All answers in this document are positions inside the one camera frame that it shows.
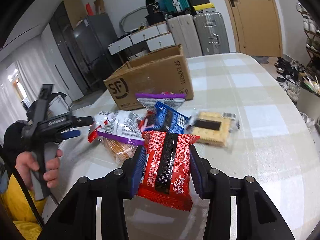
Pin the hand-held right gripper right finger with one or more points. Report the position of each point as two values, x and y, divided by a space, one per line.
196 172

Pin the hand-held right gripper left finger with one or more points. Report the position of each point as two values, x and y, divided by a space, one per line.
138 172

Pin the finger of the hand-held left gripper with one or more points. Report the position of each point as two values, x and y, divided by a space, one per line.
83 121
71 134

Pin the clear packet with QR label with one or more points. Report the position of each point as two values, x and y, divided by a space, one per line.
117 150

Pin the red candy packet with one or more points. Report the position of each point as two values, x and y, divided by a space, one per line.
117 125

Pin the red snack packet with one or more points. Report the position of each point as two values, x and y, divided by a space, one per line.
160 142

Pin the red cookie packet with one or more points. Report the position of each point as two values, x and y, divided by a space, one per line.
147 123

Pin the clear cracker packet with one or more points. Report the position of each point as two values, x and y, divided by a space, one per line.
225 130

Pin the blue snack packet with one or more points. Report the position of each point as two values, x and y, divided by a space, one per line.
175 121

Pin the purple-edged snack packet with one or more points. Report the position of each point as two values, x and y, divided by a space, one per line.
150 102

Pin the brown cardboard box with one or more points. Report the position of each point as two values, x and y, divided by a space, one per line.
150 80

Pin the person's left hand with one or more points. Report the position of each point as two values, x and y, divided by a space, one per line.
51 170

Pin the dark cloth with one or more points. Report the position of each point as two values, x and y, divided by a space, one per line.
13 140

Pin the black refrigerator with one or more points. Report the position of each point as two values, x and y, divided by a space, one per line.
95 45

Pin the black tall cabinet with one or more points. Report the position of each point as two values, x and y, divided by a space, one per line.
62 42

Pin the yellow shirt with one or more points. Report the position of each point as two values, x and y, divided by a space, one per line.
17 205

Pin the checked tablecloth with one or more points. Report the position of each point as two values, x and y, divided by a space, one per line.
250 105

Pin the white drawer cabinet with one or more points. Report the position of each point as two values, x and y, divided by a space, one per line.
150 33

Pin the large brown carton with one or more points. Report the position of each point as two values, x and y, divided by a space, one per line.
73 11

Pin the small brown carton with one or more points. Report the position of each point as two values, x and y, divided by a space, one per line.
99 5

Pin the black bag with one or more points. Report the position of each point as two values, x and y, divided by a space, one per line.
153 10

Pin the beige suitcase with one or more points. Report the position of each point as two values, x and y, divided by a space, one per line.
181 32

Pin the pile of shoes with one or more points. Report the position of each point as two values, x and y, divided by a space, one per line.
290 72

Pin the silver suitcase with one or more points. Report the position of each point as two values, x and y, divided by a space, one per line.
210 32

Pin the wooden door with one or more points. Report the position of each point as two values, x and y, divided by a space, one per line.
255 17

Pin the wooden shoe rack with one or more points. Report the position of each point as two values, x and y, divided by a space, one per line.
310 32

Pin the grey metal frame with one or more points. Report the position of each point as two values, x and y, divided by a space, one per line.
125 17

